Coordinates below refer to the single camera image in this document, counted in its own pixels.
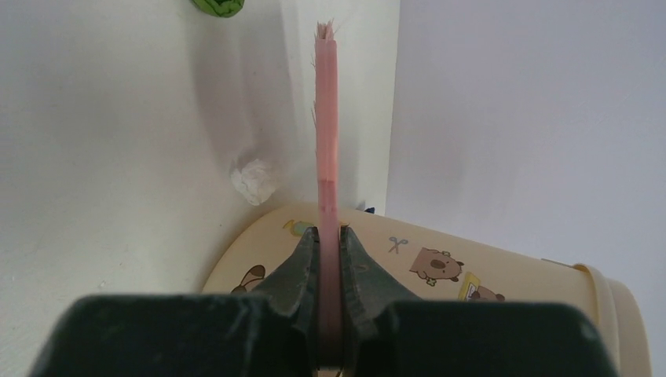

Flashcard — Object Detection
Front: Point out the green paper scrap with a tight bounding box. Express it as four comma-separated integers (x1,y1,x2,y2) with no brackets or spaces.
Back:
192,0,245,18

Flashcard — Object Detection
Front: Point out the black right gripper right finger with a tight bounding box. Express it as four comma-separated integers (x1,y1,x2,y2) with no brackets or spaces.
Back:
340,226,420,376

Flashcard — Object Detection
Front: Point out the beige paper bucket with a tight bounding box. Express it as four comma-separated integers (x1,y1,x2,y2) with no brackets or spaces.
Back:
203,203,652,376

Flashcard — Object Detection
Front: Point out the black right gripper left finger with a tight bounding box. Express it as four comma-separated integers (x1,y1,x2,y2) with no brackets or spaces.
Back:
254,227,320,376

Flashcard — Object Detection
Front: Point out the pink hand brush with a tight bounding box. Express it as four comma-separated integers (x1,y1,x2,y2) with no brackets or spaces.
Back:
313,20,343,368

